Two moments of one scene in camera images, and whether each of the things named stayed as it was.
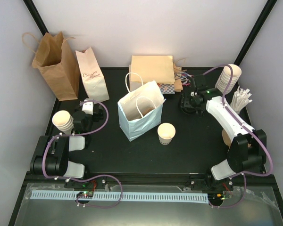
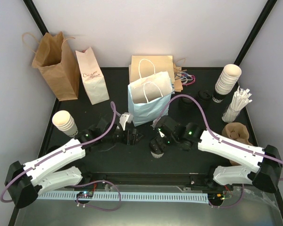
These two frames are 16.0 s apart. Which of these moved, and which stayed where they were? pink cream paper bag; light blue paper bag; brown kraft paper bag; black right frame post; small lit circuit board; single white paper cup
Moved: single white paper cup; light blue paper bag
Stayed: brown kraft paper bag; small lit circuit board; black right frame post; pink cream paper bag
